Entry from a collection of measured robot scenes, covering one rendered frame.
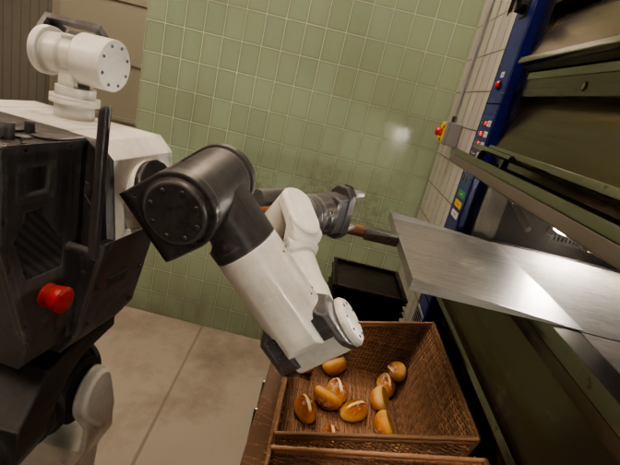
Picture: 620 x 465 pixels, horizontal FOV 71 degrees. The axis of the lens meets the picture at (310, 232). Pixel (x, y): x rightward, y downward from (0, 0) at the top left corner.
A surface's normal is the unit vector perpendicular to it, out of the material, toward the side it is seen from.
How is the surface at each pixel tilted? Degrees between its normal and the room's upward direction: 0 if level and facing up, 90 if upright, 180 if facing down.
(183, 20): 90
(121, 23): 90
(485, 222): 90
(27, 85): 90
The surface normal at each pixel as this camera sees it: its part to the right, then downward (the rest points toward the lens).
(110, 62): 0.95, 0.28
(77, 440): 0.19, -0.81
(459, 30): -0.09, 0.29
